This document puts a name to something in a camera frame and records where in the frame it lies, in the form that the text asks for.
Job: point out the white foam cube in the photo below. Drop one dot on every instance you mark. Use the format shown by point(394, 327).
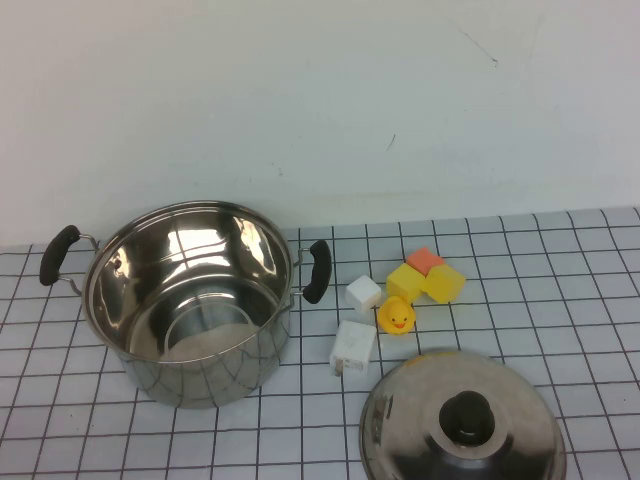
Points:
point(362, 295)

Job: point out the orange foam cube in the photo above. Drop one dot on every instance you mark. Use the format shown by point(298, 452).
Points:
point(425, 260)

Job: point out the white grid tablecloth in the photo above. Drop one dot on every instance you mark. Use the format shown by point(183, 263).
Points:
point(550, 300)

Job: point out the yellow rubber duck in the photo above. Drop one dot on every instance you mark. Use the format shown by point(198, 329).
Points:
point(397, 317)

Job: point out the white plug charger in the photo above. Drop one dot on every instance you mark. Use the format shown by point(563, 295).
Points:
point(352, 345)

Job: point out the steel lid black knob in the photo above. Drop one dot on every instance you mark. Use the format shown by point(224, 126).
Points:
point(410, 400)

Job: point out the yellow foam cube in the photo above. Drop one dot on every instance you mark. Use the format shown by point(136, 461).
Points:
point(445, 286)
point(402, 282)

